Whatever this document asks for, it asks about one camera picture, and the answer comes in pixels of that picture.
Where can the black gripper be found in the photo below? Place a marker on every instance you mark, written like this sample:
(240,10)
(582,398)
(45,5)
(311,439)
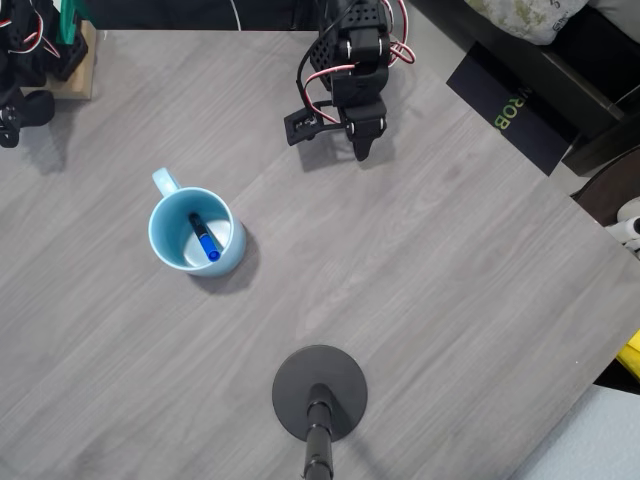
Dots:
(366,126)

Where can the blue marker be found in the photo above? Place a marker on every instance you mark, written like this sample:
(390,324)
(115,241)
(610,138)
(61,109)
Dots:
(206,245)

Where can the light blue ceramic mug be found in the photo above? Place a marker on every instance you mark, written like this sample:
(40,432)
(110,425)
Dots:
(167,235)

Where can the black box green letters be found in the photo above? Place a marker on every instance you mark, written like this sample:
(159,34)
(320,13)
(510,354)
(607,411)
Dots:
(530,120)

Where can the green patterned white pillow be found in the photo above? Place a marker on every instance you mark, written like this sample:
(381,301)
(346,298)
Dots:
(530,20)

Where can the dark round stool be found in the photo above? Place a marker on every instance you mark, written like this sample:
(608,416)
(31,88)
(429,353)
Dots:
(615,185)

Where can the white plastic device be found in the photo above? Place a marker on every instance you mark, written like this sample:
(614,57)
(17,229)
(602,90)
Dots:
(631,210)

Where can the plain grey cushion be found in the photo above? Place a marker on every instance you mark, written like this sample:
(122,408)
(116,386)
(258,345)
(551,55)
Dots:
(620,10)

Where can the light wooden board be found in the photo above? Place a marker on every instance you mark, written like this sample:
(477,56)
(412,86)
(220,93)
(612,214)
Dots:
(80,85)

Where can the green clamp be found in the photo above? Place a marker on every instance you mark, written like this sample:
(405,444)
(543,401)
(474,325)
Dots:
(67,25)

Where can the yellow object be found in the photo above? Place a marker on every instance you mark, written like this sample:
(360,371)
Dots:
(632,355)

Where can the pale blue blanket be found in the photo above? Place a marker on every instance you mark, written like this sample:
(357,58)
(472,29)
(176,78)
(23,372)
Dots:
(590,440)

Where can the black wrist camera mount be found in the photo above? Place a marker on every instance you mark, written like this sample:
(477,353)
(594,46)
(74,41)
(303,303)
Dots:
(300,124)

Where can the black round-base camera stand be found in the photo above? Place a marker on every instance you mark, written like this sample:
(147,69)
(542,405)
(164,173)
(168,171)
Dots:
(300,380)

